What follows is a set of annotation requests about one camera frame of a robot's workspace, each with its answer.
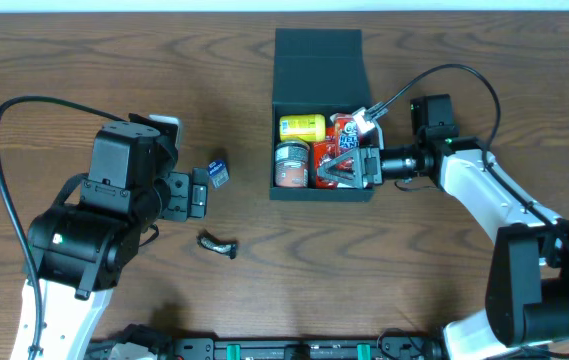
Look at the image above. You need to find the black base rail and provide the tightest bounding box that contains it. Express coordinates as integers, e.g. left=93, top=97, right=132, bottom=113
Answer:
left=83, top=325, right=450, bottom=360

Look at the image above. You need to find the dark candy bar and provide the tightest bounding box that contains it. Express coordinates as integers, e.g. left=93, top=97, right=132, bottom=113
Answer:
left=196, top=232, right=238, bottom=259

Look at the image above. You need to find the red Hacks candy bag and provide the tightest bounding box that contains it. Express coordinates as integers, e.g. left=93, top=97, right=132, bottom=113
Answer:
left=313, top=127, right=338, bottom=189

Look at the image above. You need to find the black gift box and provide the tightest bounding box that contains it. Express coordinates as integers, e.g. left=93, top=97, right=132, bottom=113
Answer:
left=268, top=27, right=376, bottom=203

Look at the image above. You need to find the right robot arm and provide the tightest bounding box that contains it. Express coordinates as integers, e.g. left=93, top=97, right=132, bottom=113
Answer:
left=316, top=95, right=569, bottom=359

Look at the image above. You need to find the red Hello Panda box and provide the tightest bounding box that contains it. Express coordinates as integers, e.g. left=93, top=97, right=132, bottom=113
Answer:
left=331, top=113, right=363, bottom=155

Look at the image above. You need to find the yellow round container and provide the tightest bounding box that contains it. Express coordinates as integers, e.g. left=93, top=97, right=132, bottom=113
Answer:
left=278, top=114, right=326, bottom=142

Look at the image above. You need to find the blue Eclipse gum pack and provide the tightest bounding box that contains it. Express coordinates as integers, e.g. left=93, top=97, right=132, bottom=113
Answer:
left=207, top=159, right=230, bottom=188

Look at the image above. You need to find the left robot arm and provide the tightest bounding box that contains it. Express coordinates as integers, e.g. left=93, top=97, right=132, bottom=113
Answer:
left=11, top=115, right=208, bottom=359

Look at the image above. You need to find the red Pringles can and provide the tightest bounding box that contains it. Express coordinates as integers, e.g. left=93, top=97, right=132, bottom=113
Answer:
left=274, top=140, right=310, bottom=188

